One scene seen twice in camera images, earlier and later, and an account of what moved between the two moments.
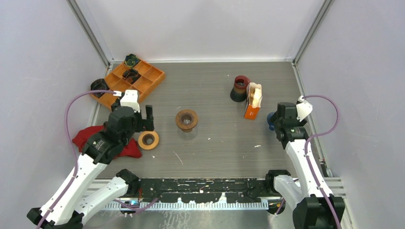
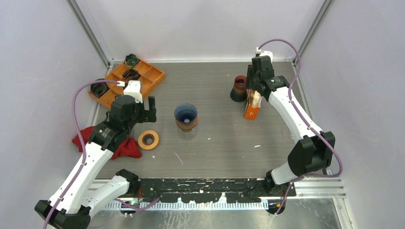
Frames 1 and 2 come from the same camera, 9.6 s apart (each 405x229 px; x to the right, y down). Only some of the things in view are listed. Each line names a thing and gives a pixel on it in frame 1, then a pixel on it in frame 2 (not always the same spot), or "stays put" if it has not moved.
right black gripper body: (277, 125) to (251, 78)
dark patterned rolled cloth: (131, 60) stays put
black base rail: (199, 190) stays put
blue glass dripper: (271, 118) to (185, 112)
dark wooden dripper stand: (186, 119) stays put
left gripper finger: (149, 122) to (151, 101)
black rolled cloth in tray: (131, 75) stays put
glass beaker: (189, 136) stays put
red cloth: (131, 150) stays put
